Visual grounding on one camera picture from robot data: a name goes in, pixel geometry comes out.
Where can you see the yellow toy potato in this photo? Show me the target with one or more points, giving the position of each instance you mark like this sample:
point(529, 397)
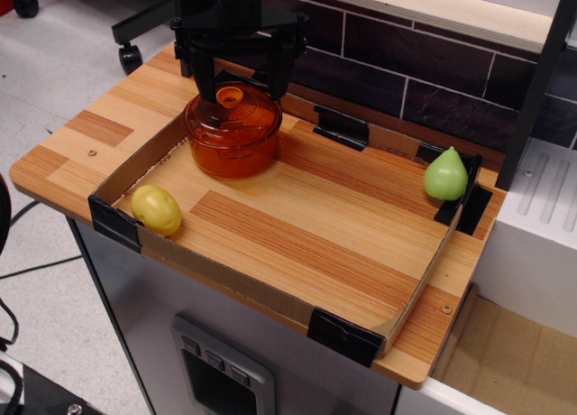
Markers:
point(156, 209)

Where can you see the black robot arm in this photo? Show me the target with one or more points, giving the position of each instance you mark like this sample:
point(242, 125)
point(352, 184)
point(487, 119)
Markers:
point(236, 0)

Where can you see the grey control panel with buttons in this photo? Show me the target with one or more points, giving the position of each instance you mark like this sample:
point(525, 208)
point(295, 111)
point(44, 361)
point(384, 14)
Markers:
point(221, 378)

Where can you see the black office chair base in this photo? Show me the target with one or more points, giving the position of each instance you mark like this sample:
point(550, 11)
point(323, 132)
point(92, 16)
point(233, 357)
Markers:
point(135, 26)

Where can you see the green toy pear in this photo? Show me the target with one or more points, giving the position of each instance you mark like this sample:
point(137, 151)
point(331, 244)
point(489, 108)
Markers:
point(446, 178)

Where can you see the black vertical post right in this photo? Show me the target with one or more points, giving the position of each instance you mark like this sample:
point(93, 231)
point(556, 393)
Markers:
point(555, 43)

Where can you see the black caster wheel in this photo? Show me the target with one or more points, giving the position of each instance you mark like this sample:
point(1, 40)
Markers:
point(26, 8)

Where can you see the cardboard fence with black tape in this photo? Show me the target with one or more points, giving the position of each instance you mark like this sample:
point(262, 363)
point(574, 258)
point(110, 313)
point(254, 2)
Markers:
point(341, 245)

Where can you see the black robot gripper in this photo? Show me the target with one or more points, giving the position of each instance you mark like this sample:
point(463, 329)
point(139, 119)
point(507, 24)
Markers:
point(279, 34)

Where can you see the orange transparent plastic pot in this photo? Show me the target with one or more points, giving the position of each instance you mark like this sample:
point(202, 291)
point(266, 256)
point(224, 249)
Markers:
point(235, 162)

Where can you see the orange transparent pot lid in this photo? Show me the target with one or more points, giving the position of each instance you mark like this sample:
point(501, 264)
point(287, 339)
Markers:
point(241, 114)

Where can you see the white toy sink unit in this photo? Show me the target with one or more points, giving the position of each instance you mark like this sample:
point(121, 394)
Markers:
point(528, 265)

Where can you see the black equipment with braided cable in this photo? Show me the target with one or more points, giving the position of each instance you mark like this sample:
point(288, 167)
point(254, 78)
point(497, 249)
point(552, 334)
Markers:
point(25, 391)

